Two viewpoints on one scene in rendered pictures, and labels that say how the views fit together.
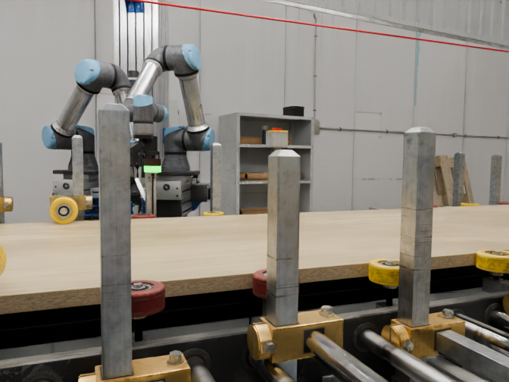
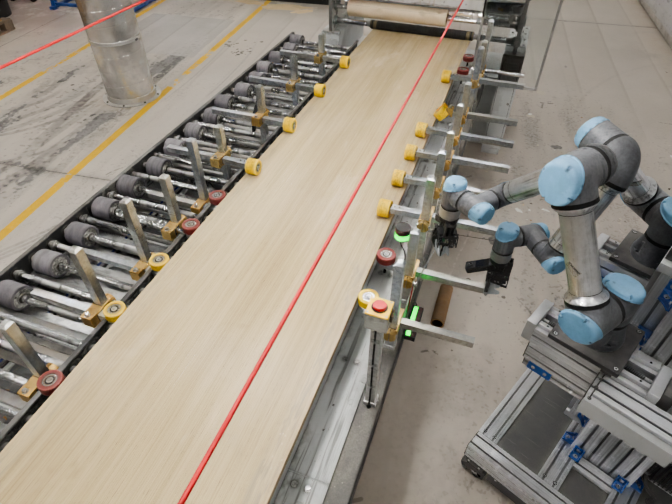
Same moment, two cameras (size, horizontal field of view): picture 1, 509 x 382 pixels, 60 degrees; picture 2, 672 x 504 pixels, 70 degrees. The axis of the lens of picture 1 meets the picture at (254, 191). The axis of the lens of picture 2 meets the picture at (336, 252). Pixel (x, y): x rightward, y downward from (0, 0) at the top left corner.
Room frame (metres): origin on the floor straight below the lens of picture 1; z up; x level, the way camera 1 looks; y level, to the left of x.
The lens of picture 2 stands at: (2.32, -0.85, 2.29)
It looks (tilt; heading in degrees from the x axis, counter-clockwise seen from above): 43 degrees down; 131
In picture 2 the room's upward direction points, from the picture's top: straight up
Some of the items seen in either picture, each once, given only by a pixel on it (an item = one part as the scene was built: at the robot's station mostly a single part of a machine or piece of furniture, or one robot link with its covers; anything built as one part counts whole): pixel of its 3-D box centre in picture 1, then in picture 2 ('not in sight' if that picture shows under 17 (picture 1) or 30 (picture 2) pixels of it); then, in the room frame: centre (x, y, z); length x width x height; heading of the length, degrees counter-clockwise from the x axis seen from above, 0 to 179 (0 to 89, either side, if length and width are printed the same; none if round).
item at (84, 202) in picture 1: (71, 202); (425, 218); (1.53, 0.64, 0.95); 0.13 x 0.06 x 0.05; 111
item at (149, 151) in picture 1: (145, 151); (447, 229); (1.73, 0.43, 1.13); 0.09 x 0.08 x 0.12; 131
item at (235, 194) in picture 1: (266, 191); not in sight; (4.60, -0.12, 0.78); 0.90 x 0.45 x 1.55; 117
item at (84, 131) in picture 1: (81, 138); (671, 219); (2.33, 0.92, 1.21); 0.13 x 0.12 x 0.14; 145
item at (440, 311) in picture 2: not in sight; (442, 305); (1.53, 1.01, 0.04); 0.30 x 0.08 x 0.08; 111
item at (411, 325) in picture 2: not in sight; (416, 327); (1.79, 0.22, 0.80); 0.43 x 0.03 x 0.04; 21
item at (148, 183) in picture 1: (151, 223); (408, 274); (1.63, 0.39, 0.86); 0.03 x 0.03 x 0.48; 21
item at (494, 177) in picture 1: (494, 201); not in sight; (2.27, -1.24, 0.90); 0.03 x 0.03 x 0.48; 21
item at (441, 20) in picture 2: not in sight; (422, 15); (0.17, 2.61, 1.05); 1.43 x 0.12 x 0.12; 21
